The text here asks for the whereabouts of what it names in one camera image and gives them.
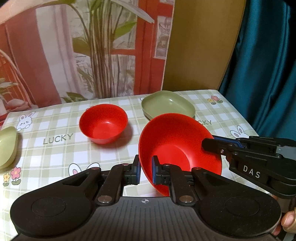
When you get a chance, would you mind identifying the teal curtain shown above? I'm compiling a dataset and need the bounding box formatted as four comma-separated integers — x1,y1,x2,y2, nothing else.
219,1,295,140

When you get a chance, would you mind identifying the green square plate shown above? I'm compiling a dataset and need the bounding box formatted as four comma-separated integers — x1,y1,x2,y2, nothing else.
0,126,18,169
141,90,196,120

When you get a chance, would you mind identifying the person's right hand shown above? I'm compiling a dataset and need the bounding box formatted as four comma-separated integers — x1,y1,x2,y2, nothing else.
272,195,295,236

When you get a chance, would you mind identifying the checkered bunny tablecloth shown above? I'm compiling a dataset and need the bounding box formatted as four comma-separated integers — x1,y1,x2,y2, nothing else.
1,90,258,240

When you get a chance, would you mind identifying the printed room backdrop cloth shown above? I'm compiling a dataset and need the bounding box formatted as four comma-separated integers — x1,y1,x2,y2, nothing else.
1,1,175,120

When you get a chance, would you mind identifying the red plastic bowl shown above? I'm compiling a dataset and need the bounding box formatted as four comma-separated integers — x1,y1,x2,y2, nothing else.
138,113,222,183
79,104,128,145

